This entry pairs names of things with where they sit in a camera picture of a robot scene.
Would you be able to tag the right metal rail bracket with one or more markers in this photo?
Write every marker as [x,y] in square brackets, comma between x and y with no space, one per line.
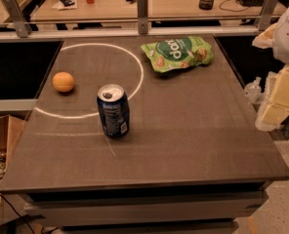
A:
[263,20]

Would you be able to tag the black mesh pen cup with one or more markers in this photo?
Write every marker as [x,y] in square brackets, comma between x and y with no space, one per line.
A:
[206,4]

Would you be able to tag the left metal rail bracket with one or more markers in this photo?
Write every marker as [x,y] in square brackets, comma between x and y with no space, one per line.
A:
[21,26]

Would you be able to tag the blue pepsi can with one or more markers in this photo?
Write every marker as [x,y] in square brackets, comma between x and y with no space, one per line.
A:
[114,110]

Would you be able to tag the clear sanitizer bottle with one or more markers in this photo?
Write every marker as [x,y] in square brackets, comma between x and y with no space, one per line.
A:
[253,90]

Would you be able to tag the green snack bag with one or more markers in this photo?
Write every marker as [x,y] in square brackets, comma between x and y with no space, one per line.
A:
[180,53]

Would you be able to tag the cardboard box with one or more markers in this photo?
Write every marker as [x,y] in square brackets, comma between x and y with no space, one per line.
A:
[10,132]

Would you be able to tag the grey table drawer unit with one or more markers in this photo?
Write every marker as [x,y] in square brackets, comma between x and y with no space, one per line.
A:
[147,203]

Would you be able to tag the middle metal rail bracket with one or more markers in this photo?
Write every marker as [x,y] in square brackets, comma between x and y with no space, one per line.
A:
[142,14]

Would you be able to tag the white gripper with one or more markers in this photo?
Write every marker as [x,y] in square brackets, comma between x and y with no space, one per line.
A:
[275,106]

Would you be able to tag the metal rail bracket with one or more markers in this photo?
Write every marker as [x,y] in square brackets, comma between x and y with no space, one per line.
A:
[142,14]
[21,26]
[263,20]

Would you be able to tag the orange fruit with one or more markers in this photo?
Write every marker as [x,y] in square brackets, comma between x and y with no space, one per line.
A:
[63,82]

